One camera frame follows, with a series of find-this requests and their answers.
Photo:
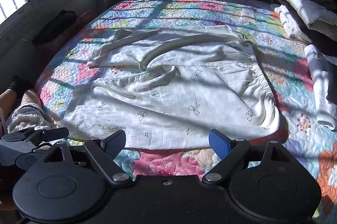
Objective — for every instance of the white folded garment right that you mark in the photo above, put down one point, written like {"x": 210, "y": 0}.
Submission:
{"x": 323, "y": 73}

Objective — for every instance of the cream patterned pajama garment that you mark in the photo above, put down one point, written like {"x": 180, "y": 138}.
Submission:
{"x": 168, "y": 87}

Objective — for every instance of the black bag on box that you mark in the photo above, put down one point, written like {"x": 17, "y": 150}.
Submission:
{"x": 55, "y": 27}

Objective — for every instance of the folded beige quilt stack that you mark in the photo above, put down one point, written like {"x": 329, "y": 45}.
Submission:
{"x": 315, "y": 16}

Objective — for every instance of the folded white clothes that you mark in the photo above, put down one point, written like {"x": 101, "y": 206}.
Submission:
{"x": 289, "y": 24}

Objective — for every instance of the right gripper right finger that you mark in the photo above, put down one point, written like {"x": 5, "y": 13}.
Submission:
{"x": 232, "y": 154}

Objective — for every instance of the floral quilted bedspread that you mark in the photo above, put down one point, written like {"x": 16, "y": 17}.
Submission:
{"x": 283, "y": 61}

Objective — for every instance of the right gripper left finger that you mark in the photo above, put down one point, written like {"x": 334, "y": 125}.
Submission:
{"x": 102, "y": 153}

